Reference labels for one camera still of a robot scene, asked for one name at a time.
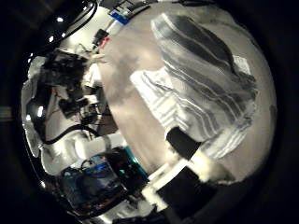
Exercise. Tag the grey white striped cloth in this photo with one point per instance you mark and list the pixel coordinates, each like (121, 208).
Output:
(199, 90)

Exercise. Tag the small red object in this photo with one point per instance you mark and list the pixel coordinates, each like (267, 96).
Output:
(104, 41)

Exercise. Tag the teal control box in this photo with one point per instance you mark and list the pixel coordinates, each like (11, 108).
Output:
(132, 161)

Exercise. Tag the blue box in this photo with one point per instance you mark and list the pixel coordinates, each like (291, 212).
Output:
(120, 18)

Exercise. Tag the blue computer unit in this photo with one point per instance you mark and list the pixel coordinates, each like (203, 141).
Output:
(90, 183)

